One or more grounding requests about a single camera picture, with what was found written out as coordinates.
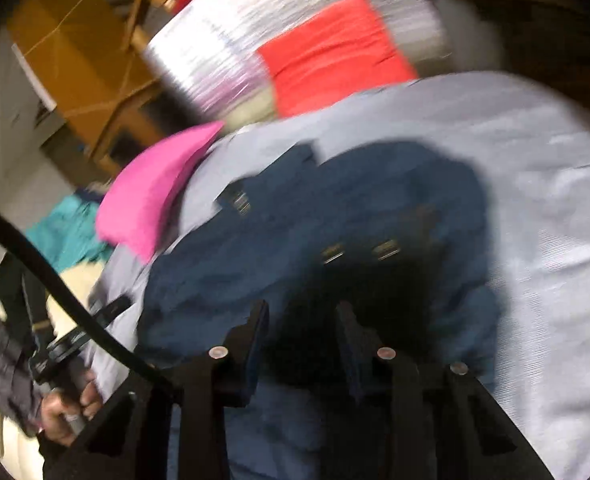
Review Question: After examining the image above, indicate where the navy blue jacket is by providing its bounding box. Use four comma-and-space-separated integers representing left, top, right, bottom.
136, 142, 501, 479

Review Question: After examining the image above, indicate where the person's left hand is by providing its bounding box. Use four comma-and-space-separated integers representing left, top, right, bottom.
40, 368, 104, 448

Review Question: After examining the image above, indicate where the black garment on floor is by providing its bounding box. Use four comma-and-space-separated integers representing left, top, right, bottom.
0, 254, 48, 437

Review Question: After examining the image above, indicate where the teal garment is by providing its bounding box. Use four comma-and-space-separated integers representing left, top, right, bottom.
26, 195, 114, 273

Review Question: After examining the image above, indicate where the pink cloth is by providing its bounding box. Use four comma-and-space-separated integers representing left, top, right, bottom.
95, 122, 224, 263

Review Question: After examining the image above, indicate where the grey knit bed sheet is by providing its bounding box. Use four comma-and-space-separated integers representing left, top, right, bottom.
89, 73, 590, 479

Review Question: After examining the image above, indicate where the bright red folded cloth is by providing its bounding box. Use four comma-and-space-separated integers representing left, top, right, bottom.
257, 0, 417, 117

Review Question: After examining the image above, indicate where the silver foil insulated mat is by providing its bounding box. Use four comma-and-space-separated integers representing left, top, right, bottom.
143, 0, 451, 132

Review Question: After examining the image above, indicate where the wooden chair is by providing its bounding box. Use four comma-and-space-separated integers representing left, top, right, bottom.
7, 0, 181, 176

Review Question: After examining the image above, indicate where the black cable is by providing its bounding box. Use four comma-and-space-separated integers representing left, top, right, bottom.
0, 198, 181, 401

